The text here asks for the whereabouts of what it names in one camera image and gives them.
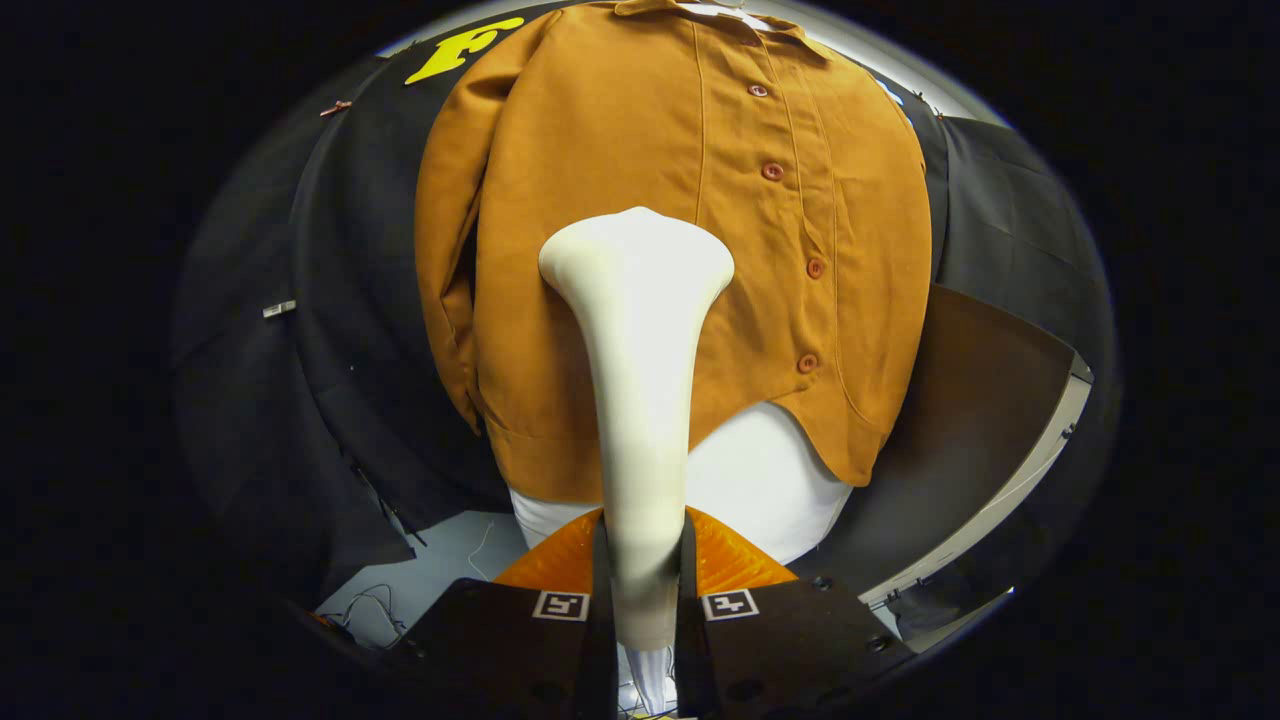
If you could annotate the black backdrop cloth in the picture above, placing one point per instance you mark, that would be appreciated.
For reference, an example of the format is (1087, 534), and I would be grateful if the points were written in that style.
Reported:
(330, 300)

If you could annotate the white mannequin torso form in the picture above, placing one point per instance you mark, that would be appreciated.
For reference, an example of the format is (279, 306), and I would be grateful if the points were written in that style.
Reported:
(760, 480)

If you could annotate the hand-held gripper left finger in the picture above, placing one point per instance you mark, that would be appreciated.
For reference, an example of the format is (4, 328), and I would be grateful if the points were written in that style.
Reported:
(604, 620)

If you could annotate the pink clip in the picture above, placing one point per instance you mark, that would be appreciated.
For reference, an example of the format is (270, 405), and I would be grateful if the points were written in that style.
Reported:
(335, 107)

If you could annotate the orange button-up shirt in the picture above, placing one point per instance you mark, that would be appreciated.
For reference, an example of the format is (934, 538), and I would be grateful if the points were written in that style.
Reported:
(600, 130)

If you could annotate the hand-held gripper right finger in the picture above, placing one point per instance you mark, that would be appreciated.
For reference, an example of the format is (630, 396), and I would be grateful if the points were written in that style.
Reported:
(686, 620)

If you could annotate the grey cabinet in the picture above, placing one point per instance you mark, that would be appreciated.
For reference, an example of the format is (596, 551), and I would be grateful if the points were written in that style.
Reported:
(950, 430)

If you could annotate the silver clip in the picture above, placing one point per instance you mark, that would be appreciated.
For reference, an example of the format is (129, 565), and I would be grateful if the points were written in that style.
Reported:
(279, 309)

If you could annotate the white garment steamer head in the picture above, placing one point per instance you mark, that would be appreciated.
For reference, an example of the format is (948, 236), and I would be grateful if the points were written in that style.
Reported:
(640, 350)

